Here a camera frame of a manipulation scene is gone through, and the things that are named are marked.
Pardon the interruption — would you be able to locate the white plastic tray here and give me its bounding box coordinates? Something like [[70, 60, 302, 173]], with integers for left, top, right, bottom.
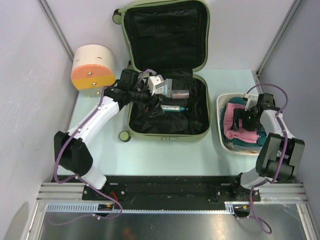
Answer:
[[216, 93, 267, 156]]

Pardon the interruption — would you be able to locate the light blue table mat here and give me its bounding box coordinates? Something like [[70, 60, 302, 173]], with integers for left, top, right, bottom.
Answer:
[[56, 69, 287, 177]]

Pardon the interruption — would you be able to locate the green hard shell suitcase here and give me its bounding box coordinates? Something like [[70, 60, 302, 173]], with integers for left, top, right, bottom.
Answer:
[[112, 0, 212, 142]]

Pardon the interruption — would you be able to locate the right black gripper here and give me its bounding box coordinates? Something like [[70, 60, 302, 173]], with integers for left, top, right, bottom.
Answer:
[[231, 108, 262, 131]]

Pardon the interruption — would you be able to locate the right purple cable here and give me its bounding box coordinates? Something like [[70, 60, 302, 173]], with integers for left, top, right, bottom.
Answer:
[[246, 83, 291, 235]]

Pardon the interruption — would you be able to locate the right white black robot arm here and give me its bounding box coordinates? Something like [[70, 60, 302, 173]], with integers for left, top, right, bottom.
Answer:
[[230, 93, 305, 201]]

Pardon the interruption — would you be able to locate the dark teal cloth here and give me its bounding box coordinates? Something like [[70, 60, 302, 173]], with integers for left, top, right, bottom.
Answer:
[[221, 97, 267, 151]]

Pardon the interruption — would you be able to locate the grey blue cloth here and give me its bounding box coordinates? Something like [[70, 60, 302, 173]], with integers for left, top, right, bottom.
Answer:
[[219, 105, 227, 133]]

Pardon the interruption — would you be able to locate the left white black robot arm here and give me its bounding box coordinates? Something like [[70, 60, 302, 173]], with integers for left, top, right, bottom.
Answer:
[[53, 68, 167, 200]]

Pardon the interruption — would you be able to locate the round cream drawer cabinet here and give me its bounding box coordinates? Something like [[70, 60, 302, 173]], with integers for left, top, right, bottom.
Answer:
[[70, 44, 116, 97]]

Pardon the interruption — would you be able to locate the small clear pink-brown jar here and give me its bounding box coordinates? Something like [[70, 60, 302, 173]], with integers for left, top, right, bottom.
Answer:
[[171, 89, 190, 99]]

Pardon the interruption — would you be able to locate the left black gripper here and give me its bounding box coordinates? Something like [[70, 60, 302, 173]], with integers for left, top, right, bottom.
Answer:
[[128, 81, 164, 117]]

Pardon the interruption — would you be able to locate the white cloth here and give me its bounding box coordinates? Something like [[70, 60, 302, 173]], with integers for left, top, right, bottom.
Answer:
[[155, 78, 172, 98]]

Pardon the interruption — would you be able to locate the purple cable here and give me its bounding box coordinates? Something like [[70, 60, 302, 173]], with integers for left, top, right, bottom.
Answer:
[[246, 83, 291, 235], [47, 69, 157, 226]]

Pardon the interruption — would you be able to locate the teal spray bottle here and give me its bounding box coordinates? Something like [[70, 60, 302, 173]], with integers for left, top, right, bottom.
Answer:
[[161, 105, 188, 112]]

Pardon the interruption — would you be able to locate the pink cloth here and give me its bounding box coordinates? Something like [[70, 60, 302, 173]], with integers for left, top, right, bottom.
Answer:
[[223, 103, 258, 144]]

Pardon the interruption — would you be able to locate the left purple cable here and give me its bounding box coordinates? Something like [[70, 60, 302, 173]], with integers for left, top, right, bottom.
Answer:
[[47, 69, 157, 226]]

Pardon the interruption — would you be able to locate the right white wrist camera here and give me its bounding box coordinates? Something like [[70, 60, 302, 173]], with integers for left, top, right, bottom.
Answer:
[[243, 93, 259, 111]]

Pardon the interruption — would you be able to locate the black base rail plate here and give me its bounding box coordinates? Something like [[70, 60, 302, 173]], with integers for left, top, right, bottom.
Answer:
[[51, 175, 292, 211]]

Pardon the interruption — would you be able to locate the grey slotted cable duct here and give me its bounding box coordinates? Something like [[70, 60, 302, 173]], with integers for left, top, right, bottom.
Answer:
[[46, 202, 235, 215]]

